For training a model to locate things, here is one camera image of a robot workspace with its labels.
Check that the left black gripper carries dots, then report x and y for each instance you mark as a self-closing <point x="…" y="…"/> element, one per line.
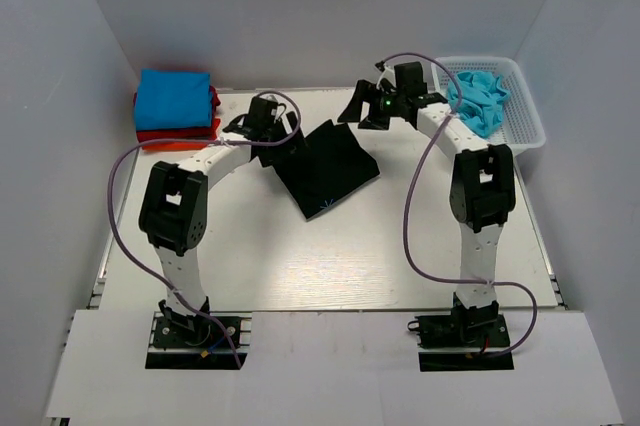
<point x="292" y="142"/>

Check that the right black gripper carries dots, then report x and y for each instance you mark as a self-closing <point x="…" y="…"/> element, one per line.
<point x="366" y="92"/>

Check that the black t shirt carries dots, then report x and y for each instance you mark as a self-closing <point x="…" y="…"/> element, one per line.
<point x="328" y="166"/>

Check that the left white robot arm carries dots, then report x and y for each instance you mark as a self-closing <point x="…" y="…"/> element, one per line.
<point x="174" y="210"/>

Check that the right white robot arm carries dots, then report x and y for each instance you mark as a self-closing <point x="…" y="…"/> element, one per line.
<point x="482" y="191"/>

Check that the folded red t shirt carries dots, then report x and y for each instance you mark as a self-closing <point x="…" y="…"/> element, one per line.
<point x="215" y="96"/>

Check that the folded orange t shirt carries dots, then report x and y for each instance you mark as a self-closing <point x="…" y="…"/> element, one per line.
<point x="178" y="139"/>

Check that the crumpled light blue t shirt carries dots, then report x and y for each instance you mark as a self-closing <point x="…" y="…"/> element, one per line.
<point x="483" y="99"/>

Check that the folded blue t shirt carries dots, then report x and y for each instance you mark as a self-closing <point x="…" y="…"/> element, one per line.
<point x="172" y="100"/>

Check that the white plastic basket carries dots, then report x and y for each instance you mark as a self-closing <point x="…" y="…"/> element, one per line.
<point x="521" y="129"/>

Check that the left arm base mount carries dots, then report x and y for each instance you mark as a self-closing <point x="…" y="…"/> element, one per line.
<point x="178" y="342"/>

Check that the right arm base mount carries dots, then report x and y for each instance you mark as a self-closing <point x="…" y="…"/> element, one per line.
<point x="463" y="340"/>

